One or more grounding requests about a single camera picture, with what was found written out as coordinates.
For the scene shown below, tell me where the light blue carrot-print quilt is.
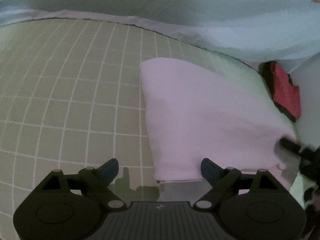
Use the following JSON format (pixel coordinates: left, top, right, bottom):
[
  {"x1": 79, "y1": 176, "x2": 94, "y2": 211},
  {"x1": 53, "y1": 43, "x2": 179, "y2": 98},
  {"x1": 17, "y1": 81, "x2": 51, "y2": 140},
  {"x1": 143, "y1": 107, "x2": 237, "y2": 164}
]
[{"x1": 1, "y1": 0, "x2": 319, "y2": 66}]

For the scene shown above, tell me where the red and black folded garment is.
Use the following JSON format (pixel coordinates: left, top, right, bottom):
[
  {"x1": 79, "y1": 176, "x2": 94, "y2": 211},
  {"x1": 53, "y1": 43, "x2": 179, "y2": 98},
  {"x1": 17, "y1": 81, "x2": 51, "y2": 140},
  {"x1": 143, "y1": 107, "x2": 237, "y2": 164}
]
[{"x1": 260, "y1": 61, "x2": 301, "y2": 122}]

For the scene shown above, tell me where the white garment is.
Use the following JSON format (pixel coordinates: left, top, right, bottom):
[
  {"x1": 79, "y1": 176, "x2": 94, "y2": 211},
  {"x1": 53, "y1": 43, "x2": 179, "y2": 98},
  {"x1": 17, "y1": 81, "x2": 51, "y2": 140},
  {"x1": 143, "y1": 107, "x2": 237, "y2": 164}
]
[{"x1": 140, "y1": 57, "x2": 298, "y2": 189}]

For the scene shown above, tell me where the green grid bed sheet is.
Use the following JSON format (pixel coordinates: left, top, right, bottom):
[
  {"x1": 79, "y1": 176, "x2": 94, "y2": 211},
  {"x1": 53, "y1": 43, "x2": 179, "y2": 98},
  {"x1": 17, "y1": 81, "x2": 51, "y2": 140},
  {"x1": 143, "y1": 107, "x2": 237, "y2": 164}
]
[{"x1": 0, "y1": 17, "x2": 316, "y2": 240}]

